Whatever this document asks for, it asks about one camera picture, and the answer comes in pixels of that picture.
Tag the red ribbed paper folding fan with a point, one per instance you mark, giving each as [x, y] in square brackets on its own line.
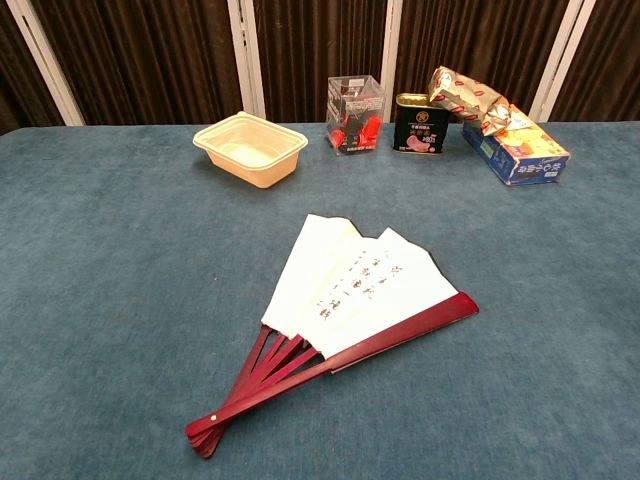
[350, 280]

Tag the cream plastic food tray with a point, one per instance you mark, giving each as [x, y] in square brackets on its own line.
[250, 165]

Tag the clear box with red items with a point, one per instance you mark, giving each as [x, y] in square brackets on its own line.
[355, 120]

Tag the small black white box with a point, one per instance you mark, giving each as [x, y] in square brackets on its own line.
[419, 130]

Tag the blue felt table mat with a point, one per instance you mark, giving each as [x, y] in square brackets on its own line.
[150, 300]

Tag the gold wrapped snack package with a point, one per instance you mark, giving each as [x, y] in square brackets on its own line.
[467, 97]

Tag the blue cracker box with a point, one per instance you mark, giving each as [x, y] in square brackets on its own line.
[520, 155]

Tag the white partition frame post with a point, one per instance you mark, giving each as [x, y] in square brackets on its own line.
[393, 45]
[245, 55]
[45, 65]
[555, 60]

